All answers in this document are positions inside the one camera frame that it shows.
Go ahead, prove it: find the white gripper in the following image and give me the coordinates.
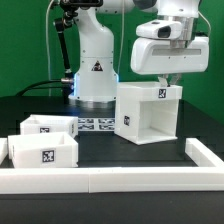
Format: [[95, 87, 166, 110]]
[[131, 37, 209, 87]]

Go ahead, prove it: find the white drawer cabinet frame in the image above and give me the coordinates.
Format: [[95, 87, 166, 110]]
[[114, 82, 182, 145]]

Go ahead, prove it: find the white drawer box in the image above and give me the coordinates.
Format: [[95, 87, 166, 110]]
[[20, 114, 78, 138], [8, 132, 78, 168]]

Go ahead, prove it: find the white front drawer box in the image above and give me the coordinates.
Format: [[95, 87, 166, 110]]
[[8, 132, 78, 168]]

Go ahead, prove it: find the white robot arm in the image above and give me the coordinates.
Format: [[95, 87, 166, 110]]
[[74, 0, 209, 103]]

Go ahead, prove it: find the fiducial marker sheet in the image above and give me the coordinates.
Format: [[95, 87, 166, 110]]
[[78, 118, 115, 131]]

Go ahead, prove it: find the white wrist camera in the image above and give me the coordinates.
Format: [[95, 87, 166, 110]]
[[136, 20, 182, 40]]

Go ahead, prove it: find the white right fence rail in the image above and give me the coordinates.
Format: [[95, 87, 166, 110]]
[[185, 138, 224, 168]]

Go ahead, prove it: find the white fence rail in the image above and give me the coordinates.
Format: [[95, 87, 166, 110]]
[[0, 167, 224, 194], [0, 138, 8, 165], [185, 138, 224, 168]]

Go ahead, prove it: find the white front fence rail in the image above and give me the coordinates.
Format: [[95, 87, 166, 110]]
[[0, 167, 224, 194]]

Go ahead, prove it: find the white hanging cable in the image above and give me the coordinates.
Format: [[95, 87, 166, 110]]
[[45, 0, 56, 98]]

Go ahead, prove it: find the black cable bundle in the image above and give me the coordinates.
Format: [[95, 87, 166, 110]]
[[14, 79, 74, 98]]

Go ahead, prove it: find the white left fence rail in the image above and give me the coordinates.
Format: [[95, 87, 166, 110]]
[[0, 138, 8, 165]]

